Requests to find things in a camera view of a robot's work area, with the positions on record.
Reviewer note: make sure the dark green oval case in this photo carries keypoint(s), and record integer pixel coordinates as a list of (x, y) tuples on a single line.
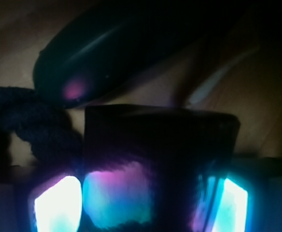
[(104, 46)]

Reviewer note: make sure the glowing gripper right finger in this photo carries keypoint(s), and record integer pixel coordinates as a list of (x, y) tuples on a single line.
[(244, 197)]

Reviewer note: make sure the black square box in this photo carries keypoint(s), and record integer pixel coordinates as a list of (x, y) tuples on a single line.
[(154, 169)]

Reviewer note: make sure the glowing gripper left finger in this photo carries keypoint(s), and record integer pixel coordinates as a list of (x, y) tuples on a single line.
[(49, 200)]

